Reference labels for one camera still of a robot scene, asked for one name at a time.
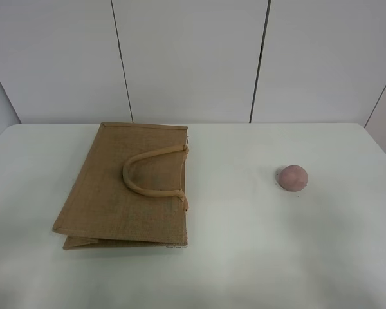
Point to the brown linen tote bag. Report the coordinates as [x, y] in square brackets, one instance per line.
[130, 191]

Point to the pink peach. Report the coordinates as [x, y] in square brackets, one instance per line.
[292, 178]

